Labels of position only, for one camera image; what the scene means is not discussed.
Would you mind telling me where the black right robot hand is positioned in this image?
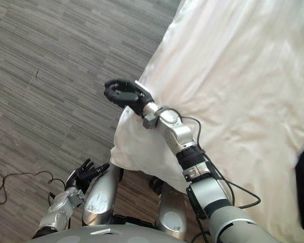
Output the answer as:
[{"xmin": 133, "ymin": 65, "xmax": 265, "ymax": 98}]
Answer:
[{"xmin": 103, "ymin": 78, "xmax": 155, "ymax": 117}]

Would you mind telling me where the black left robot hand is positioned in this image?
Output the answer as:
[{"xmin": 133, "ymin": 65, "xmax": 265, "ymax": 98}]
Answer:
[{"xmin": 65, "ymin": 158, "xmax": 110, "ymax": 195}]

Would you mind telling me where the white quilt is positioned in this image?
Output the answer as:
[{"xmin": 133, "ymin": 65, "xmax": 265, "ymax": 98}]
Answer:
[{"xmin": 109, "ymin": 0, "xmax": 304, "ymax": 243}]

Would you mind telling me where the silver robot left leg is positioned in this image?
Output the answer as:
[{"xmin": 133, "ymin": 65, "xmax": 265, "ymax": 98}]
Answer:
[{"xmin": 82, "ymin": 163, "xmax": 124, "ymax": 227}]

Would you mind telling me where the silver robot leg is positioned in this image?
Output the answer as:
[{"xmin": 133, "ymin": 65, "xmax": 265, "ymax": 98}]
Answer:
[
  {"xmin": 148, "ymin": 177, "xmax": 193, "ymax": 233},
  {"xmin": 82, "ymin": 163, "xmax": 124, "ymax": 227}
]

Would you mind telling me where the silver robot torso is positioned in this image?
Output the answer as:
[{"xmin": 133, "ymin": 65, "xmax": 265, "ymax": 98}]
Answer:
[{"xmin": 22, "ymin": 215, "xmax": 220, "ymax": 243}]

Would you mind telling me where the silver robot right leg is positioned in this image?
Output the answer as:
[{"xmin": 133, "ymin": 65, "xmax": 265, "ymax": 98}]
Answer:
[{"xmin": 148, "ymin": 177, "xmax": 193, "ymax": 233}]

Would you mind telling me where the black floor cable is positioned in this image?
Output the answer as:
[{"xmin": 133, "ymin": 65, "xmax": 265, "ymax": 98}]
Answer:
[{"xmin": 0, "ymin": 170, "xmax": 68, "ymax": 205}]

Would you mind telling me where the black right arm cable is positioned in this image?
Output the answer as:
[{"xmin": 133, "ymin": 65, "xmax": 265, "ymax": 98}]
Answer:
[{"xmin": 178, "ymin": 115, "xmax": 261, "ymax": 243}]

